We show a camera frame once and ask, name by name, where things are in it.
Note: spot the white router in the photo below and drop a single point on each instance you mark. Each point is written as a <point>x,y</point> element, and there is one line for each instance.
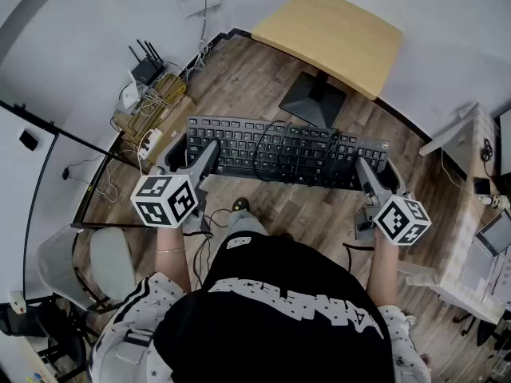
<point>128,96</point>

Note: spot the small black box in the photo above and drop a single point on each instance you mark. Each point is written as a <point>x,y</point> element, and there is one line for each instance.
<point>28,140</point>

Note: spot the black and white printed shirt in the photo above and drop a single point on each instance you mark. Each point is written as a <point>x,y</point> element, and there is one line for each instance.
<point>279,333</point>

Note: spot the black router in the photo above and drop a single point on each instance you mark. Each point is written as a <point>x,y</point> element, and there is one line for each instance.
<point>147,72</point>

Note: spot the white wall network panel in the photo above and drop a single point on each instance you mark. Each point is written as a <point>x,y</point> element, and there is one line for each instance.
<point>195,2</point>

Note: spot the white power strip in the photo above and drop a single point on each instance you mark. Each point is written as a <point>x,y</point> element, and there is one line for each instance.
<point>151,142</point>

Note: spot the dark phone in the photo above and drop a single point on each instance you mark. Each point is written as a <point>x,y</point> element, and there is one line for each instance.
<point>482,186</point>

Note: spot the grey metal bar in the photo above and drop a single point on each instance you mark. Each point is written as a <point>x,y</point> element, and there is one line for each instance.
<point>447,138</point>

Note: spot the white boxes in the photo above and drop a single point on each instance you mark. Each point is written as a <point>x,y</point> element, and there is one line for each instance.
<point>483,277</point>

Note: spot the black metal frame stand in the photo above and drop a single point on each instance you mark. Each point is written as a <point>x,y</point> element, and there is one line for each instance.
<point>92,192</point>

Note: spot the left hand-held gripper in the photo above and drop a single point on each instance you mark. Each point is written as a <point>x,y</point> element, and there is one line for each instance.
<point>159,202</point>

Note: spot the black power adapter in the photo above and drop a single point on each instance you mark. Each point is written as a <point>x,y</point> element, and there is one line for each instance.
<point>66,173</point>

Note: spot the black keyboard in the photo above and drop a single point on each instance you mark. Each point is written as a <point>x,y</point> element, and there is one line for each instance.
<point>239,134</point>

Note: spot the grey chair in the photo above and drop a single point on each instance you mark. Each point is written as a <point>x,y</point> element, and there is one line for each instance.
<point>112,261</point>

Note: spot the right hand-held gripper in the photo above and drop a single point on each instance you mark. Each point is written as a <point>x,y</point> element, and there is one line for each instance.
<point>399,219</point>

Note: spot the wooden table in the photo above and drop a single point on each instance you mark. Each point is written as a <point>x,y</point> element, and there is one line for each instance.
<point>331,34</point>

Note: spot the grey laptop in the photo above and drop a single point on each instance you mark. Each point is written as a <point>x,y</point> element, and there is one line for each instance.
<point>497,234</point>

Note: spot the person's left leg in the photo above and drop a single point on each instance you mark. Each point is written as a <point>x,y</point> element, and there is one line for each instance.
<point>243,226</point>

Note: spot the black monitor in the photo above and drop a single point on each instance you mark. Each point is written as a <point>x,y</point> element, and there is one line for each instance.
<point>506,142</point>

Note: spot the person's left shoe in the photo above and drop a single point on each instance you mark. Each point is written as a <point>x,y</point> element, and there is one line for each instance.
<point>240,204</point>

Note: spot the person's left forearm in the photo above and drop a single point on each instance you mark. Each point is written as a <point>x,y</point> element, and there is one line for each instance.
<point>171,265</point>

